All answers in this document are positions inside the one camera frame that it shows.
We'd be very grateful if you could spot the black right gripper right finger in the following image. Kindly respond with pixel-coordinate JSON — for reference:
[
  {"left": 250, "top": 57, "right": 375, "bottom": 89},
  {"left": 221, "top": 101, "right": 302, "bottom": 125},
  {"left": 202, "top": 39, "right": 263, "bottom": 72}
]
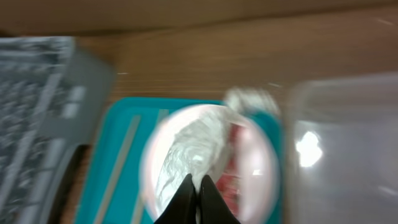
[{"left": 199, "top": 175, "right": 240, "bottom": 224}]

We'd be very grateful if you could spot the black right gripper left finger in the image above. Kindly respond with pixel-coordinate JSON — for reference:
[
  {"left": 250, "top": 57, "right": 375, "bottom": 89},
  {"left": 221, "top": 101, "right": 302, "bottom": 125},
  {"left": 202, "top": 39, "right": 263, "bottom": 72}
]
[{"left": 154, "top": 174, "right": 197, "bottom": 224}]

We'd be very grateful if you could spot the red snack wrapper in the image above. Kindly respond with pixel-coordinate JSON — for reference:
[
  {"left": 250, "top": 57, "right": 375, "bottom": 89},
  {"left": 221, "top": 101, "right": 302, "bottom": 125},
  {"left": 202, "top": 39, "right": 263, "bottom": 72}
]
[{"left": 216, "top": 124, "right": 243, "bottom": 218}]

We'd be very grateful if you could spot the white tissue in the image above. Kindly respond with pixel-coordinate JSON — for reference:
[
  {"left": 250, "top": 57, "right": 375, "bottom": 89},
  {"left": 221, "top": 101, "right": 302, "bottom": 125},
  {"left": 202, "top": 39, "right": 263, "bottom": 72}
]
[{"left": 155, "top": 88, "right": 279, "bottom": 213}]

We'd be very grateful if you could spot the right wooden chopstick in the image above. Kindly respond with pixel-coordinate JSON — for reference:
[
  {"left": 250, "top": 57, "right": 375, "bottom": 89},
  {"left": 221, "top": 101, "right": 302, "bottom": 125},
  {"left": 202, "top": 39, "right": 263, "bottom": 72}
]
[{"left": 130, "top": 110, "right": 169, "bottom": 224}]

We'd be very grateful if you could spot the wooden chopstick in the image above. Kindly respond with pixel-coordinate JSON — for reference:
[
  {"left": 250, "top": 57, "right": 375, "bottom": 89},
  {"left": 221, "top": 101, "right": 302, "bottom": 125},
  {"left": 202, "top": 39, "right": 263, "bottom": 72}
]
[
  {"left": 130, "top": 110, "right": 169, "bottom": 224},
  {"left": 93, "top": 115, "right": 141, "bottom": 224}
]

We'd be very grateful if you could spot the large white plate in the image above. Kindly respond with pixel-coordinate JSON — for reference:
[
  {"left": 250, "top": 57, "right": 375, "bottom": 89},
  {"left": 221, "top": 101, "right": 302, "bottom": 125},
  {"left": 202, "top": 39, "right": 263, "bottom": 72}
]
[{"left": 140, "top": 104, "right": 282, "bottom": 224}]

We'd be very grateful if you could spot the teal plastic tray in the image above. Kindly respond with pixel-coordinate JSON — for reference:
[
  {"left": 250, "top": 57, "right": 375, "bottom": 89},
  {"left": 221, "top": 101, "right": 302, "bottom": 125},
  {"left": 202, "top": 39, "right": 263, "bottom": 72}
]
[{"left": 75, "top": 97, "right": 283, "bottom": 224}]

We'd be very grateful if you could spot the left wooden chopstick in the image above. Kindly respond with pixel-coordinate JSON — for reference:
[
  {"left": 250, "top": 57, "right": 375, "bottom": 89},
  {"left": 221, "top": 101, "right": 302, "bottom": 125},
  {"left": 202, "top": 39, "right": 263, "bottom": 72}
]
[{"left": 93, "top": 115, "right": 141, "bottom": 224}]

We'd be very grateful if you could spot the clear plastic bin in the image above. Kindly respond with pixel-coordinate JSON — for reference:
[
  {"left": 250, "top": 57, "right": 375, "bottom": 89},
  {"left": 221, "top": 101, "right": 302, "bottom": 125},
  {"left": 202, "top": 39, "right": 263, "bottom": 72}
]
[{"left": 285, "top": 73, "right": 397, "bottom": 223}]

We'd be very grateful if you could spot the grey dish rack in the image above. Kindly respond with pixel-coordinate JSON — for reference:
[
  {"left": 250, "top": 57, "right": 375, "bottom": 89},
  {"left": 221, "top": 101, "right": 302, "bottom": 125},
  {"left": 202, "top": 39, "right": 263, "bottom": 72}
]
[{"left": 1, "top": 37, "right": 116, "bottom": 223}]

